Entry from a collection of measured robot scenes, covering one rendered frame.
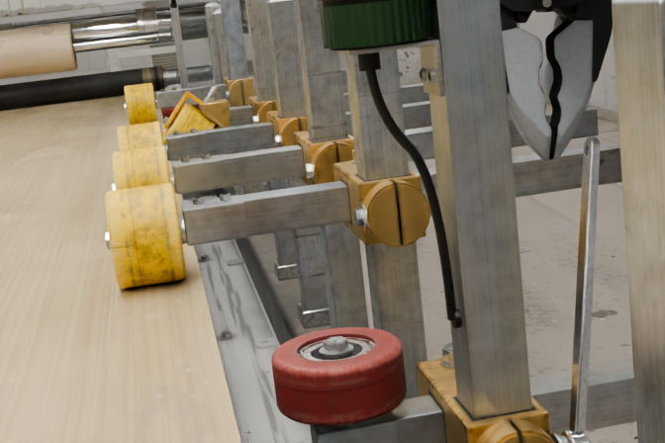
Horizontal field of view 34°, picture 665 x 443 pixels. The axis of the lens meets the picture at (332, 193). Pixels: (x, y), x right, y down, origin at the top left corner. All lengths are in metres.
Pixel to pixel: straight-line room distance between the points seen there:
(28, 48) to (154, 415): 2.32
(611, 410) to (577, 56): 0.23
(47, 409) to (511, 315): 0.27
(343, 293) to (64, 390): 0.49
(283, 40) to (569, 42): 0.66
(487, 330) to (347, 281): 0.51
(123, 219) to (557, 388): 0.36
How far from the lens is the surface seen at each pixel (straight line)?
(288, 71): 1.32
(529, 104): 0.71
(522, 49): 0.70
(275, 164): 1.12
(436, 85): 0.59
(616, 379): 0.71
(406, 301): 0.87
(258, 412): 1.35
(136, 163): 1.10
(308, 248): 1.36
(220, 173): 1.11
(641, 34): 0.36
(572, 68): 0.71
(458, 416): 0.64
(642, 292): 0.38
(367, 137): 0.83
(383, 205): 0.82
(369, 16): 0.56
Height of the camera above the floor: 1.12
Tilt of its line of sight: 11 degrees down
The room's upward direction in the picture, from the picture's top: 6 degrees counter-clockwise
